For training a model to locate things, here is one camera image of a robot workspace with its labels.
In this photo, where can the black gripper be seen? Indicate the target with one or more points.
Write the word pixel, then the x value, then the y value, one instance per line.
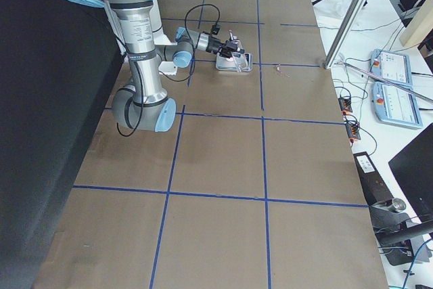
pixel 214 45

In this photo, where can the clear glass sauce dispenser bottle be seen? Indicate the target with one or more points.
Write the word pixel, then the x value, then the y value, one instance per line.
pixel 242 63

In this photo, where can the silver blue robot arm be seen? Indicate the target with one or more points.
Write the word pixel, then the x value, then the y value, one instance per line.
pixel 143 103

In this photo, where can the white digital kitchen scale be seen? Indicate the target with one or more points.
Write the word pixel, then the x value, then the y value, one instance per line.
pixel 223 64

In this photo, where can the silver metal cup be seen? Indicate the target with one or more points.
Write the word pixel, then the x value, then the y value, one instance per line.
pixel 397 205

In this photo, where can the orange black connector upper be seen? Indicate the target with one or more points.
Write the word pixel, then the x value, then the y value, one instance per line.
pixel 345 105

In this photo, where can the orange black connector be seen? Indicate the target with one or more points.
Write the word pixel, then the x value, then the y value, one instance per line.
pixel 345 105
pixel 352 129

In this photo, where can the orange black connector lower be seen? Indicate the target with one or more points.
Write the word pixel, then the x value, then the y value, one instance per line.
pixel 352 129

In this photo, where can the blue teach pendant far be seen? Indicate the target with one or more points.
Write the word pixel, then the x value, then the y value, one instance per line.
pixel 392 66

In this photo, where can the blue teach pendant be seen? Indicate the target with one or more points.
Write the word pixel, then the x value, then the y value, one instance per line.
pixel 394 106
pixel 392 66

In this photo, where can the blue teach pendant near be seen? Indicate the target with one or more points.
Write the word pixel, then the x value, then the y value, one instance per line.
pixel 394 106

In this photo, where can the black box with label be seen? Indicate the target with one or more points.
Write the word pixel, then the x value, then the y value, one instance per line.
pixel 374 187

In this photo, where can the black monitor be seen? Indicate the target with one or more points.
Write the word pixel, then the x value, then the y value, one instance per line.
pixel 412 170

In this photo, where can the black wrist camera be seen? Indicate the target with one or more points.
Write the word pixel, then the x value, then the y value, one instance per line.
pixel 215 29

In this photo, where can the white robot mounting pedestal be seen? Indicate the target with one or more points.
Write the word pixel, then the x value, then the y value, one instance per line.
pixel 160 39

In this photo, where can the aluminium frame post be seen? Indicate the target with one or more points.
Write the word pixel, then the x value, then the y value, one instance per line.
pixel 343 32

